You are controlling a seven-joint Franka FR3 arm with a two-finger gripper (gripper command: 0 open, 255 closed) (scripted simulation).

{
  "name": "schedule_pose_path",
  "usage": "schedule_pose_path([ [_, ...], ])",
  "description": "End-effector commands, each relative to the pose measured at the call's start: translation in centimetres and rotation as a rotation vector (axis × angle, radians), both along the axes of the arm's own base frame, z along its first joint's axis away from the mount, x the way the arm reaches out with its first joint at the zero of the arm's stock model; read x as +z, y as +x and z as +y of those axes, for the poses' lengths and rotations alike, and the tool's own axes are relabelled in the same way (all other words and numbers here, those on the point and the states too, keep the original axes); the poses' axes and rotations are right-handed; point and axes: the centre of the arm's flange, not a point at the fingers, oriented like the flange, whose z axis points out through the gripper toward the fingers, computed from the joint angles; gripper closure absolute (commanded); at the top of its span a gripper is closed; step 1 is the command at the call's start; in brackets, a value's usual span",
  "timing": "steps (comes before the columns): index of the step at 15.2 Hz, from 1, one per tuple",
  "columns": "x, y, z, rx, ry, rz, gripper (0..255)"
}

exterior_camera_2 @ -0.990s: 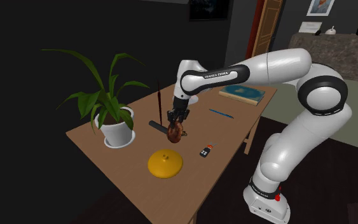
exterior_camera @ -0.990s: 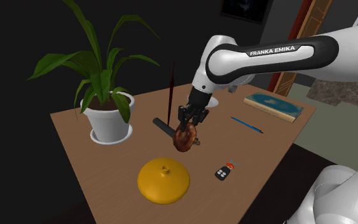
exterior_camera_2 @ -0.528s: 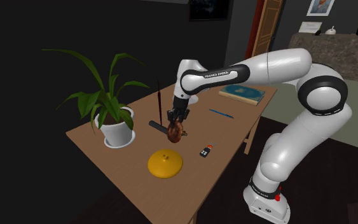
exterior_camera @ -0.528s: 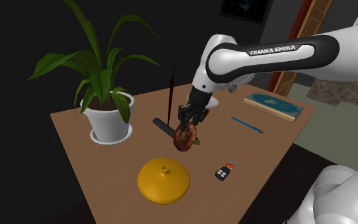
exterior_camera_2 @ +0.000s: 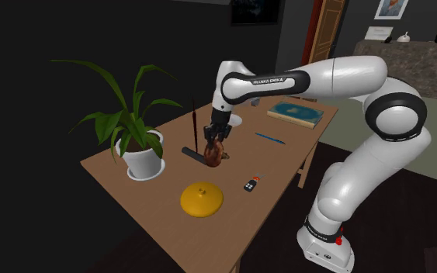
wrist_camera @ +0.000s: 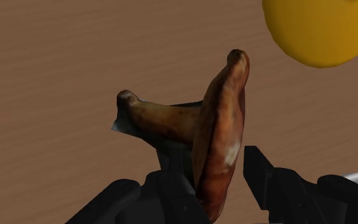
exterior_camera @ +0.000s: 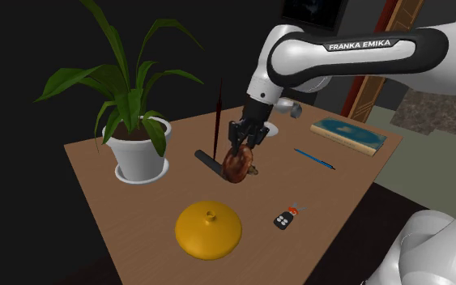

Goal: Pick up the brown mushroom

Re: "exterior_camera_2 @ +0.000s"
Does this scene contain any grey-brown marbled counter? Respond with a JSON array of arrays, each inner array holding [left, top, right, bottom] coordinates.
[[352, 25, 437, 103]]

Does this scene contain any wooden table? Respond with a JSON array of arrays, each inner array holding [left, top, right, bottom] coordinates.
[[79, 95, 340, 273]]

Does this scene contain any dark wall picture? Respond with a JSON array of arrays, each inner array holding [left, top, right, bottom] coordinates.
[[229, 0, 282, 26]]

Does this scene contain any blue pen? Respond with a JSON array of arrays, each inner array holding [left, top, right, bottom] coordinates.
[[254, 131, 286, 146]]

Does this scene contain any blue book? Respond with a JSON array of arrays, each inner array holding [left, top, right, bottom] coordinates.
[[266, 100, 325, 130]]

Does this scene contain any black holder with dark stick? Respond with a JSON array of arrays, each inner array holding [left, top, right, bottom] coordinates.
[[181, 95, 208, 166]]

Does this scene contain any wooden door with red frame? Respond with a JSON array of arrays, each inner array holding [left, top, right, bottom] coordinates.
[[300, 0, 346, 66]]

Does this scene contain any green plant in white pot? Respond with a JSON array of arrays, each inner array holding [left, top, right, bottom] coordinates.
[[49, 58, 183, 182]]

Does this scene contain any white framed wall picture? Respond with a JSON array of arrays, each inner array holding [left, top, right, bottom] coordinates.
[[373, 0, 409, 21]]

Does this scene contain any black key fob remote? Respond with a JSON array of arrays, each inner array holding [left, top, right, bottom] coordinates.
[[242, 173, 267, 193]]

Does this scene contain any brown ribbed vase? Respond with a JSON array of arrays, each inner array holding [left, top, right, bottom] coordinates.
[[203, 140, 225, 169]]

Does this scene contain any yellow round lid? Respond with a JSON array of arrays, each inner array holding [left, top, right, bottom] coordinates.
[[179, 181, 225, 219]]

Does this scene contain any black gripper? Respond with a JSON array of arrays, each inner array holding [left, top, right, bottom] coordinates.
[[203, 108, 234, 147]]

